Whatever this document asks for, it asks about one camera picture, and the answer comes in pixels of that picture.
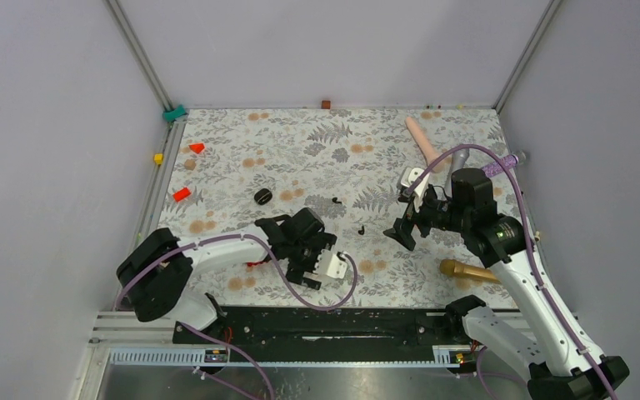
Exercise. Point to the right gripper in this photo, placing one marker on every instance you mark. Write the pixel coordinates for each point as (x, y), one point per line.
(402, 227)

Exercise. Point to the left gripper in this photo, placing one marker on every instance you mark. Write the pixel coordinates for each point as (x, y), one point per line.
(297, 272)

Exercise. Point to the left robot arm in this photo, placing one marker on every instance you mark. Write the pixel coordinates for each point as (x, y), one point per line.
(155, 276)

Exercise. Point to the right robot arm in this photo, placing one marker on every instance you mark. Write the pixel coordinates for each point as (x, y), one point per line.
(559, 360)

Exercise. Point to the black earbuds charging case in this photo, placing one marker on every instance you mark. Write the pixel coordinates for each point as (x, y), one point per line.
(263, 196)

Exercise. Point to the floral table mat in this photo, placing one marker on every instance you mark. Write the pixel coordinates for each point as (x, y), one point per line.
(306, 157)

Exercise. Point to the gold microphone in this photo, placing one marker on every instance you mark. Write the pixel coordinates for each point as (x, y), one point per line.
(456, 269)

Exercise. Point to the pink microphone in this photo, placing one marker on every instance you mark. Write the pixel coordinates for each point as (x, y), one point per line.
(419, 136)

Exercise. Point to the silver microphone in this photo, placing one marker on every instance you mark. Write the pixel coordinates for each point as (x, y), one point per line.
(458, 161)

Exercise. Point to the purple glitter microphone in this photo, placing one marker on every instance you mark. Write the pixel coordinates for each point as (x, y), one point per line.
(506, 163)

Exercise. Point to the red small block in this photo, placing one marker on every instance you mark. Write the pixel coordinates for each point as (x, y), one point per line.
(181, 194)

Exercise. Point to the red wedge block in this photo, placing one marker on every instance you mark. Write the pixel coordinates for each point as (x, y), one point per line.
(197, 147)

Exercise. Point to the yellow cube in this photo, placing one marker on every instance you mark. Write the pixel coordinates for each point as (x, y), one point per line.
(158, 159)

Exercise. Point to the teal block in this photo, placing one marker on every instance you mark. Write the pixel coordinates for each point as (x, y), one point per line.
(174, 114)

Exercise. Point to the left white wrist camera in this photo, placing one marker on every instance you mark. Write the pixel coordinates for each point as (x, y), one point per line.
(331, 264)

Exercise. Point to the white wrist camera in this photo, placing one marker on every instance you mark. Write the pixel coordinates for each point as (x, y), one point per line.
(412, 187)
(331, 264)

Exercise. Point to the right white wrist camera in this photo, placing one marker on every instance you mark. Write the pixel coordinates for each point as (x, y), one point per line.
(412, 187)

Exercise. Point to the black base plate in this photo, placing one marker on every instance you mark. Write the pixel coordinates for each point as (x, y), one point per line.
(299, 330)

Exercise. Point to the aluminium frame rail right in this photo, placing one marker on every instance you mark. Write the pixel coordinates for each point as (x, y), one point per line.
(538, 34)

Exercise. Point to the aluminium frame rail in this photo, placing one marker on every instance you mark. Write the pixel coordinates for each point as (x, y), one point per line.
(538, 34)
(139, 54)

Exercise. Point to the aluminium frame rail left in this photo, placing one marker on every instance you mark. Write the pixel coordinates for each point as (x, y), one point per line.
(139, 54)

